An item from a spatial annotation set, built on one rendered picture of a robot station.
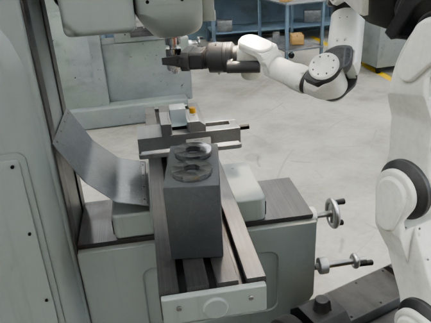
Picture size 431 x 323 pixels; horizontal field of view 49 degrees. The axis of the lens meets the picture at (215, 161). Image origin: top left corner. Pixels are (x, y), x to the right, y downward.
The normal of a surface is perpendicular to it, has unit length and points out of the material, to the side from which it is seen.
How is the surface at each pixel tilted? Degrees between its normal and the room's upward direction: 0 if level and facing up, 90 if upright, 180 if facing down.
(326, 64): 45
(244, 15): 90
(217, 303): 90
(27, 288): 88
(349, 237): 0
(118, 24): 90
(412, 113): 115
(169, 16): 109
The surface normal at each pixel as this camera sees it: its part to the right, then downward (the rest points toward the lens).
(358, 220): -0.05, -0.90
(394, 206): -0.88, 0.25
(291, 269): 0.16, 0.42
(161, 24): 0.08, 0.83
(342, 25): -0.43, -0.36
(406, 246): 0.47, 0.40
